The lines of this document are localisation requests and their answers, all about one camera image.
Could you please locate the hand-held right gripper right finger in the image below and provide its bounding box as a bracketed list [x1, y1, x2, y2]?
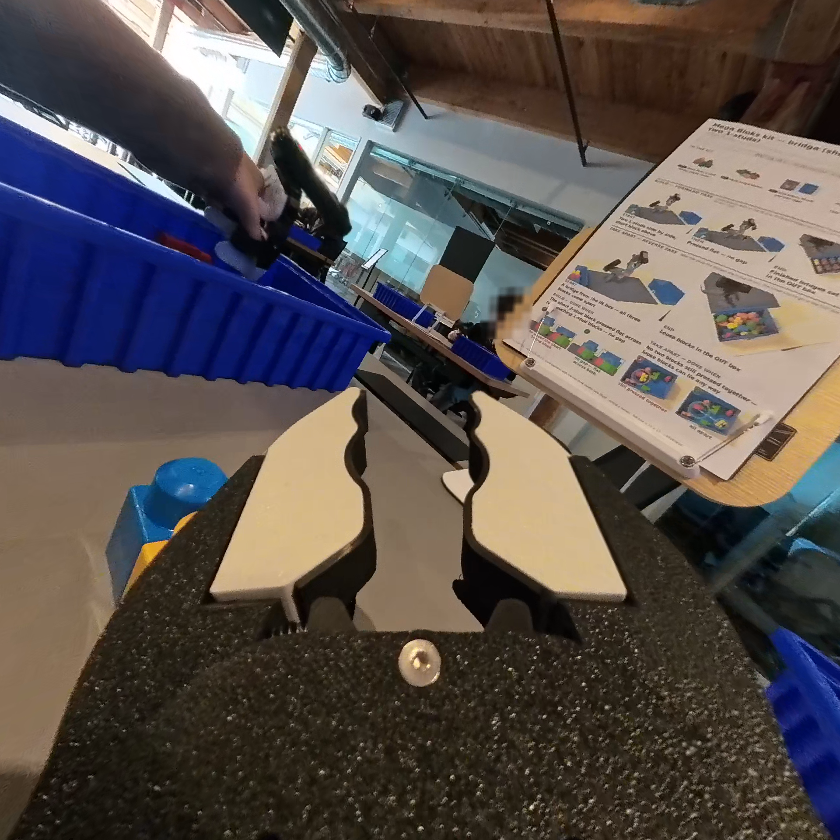
[462, 392, 627, 602]

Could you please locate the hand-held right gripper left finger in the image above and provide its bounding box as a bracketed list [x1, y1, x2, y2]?
[210, 387, 376, 621]

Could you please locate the large blue plastic bin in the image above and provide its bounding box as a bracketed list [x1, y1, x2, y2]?
[0, 115, 391, 395]

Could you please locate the blue building block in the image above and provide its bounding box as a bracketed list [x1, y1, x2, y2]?
[105, 458, 228, 605]

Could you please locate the yellow building block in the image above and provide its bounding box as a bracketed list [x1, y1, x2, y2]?
[125, 512, 198, 595]

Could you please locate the person's left forearm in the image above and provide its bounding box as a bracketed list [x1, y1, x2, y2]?
[0, 0, 247, 211]

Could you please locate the person's left hand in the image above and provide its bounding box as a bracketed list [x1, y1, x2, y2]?
[210, 154, 290, 240]

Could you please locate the red building block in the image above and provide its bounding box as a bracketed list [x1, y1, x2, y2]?
[157, 233, 214, 263]

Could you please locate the white clip bar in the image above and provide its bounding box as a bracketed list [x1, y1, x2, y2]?
[521, 354, 703, 476]

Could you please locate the small blue plastic bin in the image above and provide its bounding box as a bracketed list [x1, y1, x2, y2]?
[453, 335, 513, 382]
[374, 281, 437, 329]

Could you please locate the black hanging rod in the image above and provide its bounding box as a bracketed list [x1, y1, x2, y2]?
[357, 0, 429, 120]
[545, 0, 588, 165]

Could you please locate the wooden chair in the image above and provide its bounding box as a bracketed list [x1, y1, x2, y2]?
[420, 264, 475, 329]

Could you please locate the black standing panel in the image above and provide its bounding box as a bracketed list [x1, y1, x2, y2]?
[443, 226, 496, 286]

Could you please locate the long wooden table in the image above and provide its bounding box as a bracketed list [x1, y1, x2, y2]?
[351, 282, 529, 398]

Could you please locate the wooden display board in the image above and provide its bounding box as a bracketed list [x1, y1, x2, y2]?
[495, 226, 840, 509]

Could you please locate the black board label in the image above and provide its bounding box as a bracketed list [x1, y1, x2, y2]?
[755, 423, 798, 460]

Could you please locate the printed instruction sheet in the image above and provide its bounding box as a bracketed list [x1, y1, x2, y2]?
[525, 118, 840, 483]

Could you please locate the grey ceiling duct pipe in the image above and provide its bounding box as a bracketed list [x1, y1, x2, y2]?
[279, 0, 368, 86]

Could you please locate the metal wire clip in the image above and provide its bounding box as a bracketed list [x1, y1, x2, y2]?
[696, 410, 775, 467]

